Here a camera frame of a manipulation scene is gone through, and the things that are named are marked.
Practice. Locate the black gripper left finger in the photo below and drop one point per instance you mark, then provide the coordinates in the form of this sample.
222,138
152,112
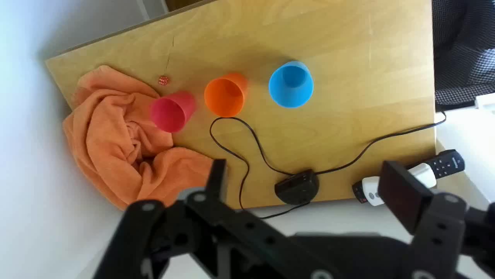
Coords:
216,180

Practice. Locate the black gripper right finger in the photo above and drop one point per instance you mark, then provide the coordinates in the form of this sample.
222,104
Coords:
403,194

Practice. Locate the pink plastic cup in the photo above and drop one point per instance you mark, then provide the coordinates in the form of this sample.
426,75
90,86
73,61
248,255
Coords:
172,112

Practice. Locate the orange plastic cup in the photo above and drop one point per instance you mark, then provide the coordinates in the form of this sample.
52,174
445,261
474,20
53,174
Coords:
226,95

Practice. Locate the blue plastic cup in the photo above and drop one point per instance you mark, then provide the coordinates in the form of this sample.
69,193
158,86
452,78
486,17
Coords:
291,86

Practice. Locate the black remote control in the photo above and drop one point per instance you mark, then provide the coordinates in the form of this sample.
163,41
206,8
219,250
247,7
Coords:
448,163

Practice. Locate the black computer mouse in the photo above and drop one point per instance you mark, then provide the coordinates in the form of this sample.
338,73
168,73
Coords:
299,188

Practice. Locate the orange towel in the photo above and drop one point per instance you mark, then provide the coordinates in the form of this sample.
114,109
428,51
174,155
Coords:
118,148

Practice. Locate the small red crumb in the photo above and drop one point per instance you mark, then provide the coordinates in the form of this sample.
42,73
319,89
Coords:
165,79

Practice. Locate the wooden dresser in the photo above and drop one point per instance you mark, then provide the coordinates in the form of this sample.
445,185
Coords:
372,62

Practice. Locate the black office chair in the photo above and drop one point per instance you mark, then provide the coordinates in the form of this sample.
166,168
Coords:
465,51

